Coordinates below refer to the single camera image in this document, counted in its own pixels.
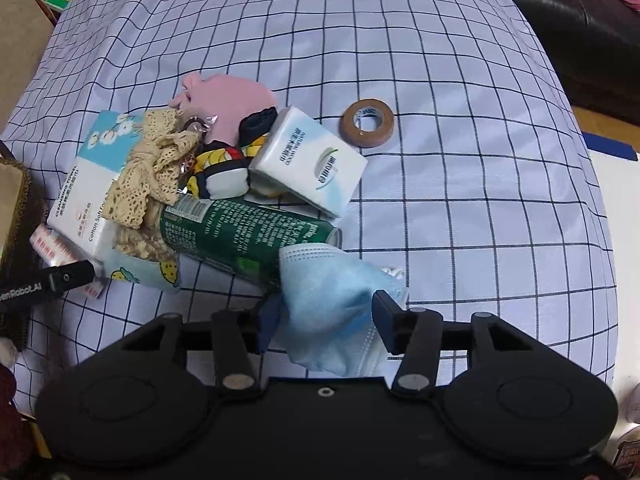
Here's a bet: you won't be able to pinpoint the beige lace cloth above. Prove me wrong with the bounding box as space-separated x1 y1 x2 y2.
101 107 202 229

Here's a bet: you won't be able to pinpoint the blue surgical face masks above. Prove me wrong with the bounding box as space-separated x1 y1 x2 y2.
274 243 408 377

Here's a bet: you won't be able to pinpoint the blue white cleansing towel pack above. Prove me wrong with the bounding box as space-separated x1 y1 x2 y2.
47 110 141 261

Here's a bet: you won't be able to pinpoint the white pocket tissue pack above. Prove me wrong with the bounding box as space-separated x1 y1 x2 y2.
250 106 367 218

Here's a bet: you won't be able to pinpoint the brown tape roll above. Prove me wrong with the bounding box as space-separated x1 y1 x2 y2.
340 99 395 148

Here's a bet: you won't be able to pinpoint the blue white checkered sheet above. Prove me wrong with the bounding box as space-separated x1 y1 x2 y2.
0 0 622 416

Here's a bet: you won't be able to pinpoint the green drink can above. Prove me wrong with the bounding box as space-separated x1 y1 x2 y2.
160 194 343 287

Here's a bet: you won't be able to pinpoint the black leather sofa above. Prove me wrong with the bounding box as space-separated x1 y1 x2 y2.
513 0 640 125

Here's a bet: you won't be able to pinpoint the pink soft toy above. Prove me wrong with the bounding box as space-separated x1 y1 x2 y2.
168 73 279 145

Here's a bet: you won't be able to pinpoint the woven basket with floral liner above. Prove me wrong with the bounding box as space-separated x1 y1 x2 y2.
1 143 44 269

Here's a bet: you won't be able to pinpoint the white toilet paper roll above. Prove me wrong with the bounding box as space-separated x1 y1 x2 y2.
29 224 104 299

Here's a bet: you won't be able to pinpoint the herb sachet with blue top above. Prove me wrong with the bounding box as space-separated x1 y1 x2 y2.
102 226 181 292

